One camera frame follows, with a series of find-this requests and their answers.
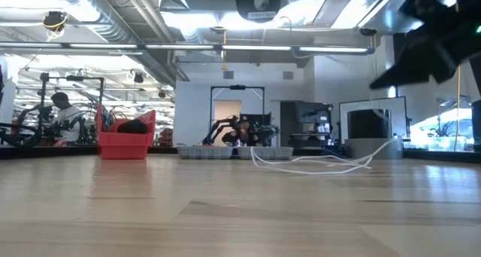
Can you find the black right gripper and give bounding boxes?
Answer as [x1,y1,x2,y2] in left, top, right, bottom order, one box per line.
[369,0,481,91]

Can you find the black cord spool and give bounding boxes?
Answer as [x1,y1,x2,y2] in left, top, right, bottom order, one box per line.
[235,0,282,24]

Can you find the white cord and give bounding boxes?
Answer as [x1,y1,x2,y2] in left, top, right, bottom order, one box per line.
[250,138,399,175]

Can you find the yellow hanging marker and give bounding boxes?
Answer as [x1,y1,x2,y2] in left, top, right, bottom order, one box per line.
[220,29,228,71]

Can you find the black cylinder container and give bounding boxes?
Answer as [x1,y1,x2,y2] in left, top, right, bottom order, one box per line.
[346,109,393,140]

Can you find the grey round base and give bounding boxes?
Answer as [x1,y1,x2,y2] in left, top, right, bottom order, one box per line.
[344,138,404,161]

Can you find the long ceiling light bar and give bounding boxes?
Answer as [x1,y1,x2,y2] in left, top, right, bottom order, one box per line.
[0,41,376,56]

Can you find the blue object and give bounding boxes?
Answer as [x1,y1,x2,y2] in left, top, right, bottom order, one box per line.
[322,144,345,159]

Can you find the seated person with cap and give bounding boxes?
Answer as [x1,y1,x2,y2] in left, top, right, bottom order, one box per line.
[222,117,260,146]

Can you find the black rounded object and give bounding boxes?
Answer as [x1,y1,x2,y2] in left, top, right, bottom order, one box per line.
[116,119,149,135]

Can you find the grey plastic tray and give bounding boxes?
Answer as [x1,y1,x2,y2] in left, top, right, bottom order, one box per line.
[236,146,295,161]
[176,146,234,161]

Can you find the red plastic bin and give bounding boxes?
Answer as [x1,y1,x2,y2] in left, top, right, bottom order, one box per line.
[95,105,157,161]

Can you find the person at robot station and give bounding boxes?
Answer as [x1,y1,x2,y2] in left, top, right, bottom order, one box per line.
[50,92,82,144]

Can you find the black post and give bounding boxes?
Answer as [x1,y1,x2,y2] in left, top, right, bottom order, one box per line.
[470,98,481,153]

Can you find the black gantry frame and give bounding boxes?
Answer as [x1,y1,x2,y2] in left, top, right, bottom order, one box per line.
[209,85,266,147]

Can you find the black ceiling device yellow cable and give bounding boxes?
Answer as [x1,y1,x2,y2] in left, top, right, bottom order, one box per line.
[42,11,69,35]

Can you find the black robot station frame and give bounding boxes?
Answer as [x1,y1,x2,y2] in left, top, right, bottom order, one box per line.
[37,71,106,145]

